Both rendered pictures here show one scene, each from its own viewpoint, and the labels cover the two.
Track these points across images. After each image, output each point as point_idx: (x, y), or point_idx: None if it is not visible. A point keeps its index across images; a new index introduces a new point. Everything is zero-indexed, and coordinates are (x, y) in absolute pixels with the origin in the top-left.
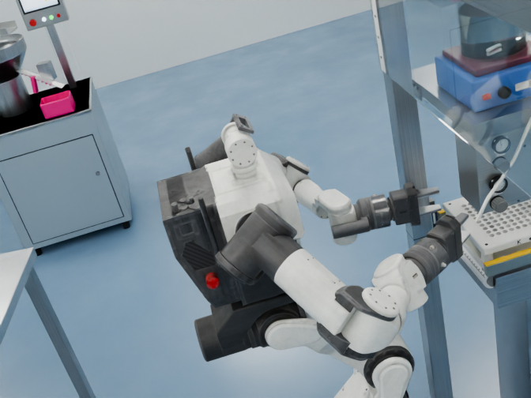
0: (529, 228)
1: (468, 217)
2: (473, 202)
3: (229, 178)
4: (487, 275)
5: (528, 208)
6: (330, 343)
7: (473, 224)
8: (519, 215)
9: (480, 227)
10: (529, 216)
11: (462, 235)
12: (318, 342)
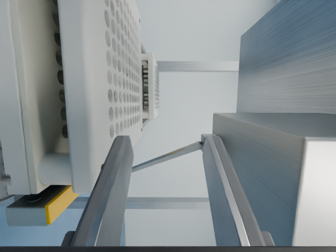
0: (132, 133)
1: (102, 17)
2: (318, 245)
3: None
4: (14, 225)
5: (135, 83)
6: None
7: (102, 59)
8: (131, 93)
9: (107, 82)
10: (134, 103)
11: (126, 173)
12: None
